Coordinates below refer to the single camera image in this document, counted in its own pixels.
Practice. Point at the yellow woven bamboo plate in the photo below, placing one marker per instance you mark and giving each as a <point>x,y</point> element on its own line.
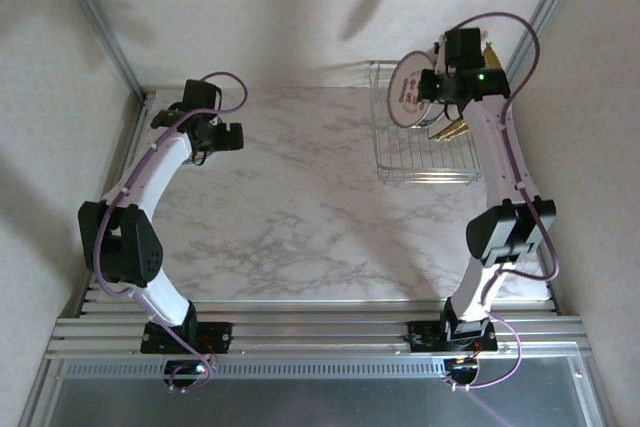
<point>447,132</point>
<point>492,54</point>

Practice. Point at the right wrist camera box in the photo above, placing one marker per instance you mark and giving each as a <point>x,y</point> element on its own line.
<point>439,54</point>

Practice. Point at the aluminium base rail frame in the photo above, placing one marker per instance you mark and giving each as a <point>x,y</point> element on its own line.
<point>320,329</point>

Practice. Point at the aluminium frame post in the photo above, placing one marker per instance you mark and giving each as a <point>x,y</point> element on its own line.
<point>541,22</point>
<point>103,27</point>

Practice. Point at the circuit board with LED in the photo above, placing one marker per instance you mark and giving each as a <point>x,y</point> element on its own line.
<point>187,369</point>
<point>462,366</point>

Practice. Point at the grey vented metal panel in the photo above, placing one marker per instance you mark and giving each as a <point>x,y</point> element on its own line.
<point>320,397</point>

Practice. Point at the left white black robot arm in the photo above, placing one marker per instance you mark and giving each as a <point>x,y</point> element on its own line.
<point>125,247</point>

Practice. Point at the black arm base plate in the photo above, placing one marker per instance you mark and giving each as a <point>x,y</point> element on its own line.
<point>422,337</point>
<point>220,334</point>

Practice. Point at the aluminium side rail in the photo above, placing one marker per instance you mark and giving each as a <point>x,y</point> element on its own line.
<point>551,297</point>
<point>136,122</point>

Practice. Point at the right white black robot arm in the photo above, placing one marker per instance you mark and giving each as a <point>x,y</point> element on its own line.
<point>510,237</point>

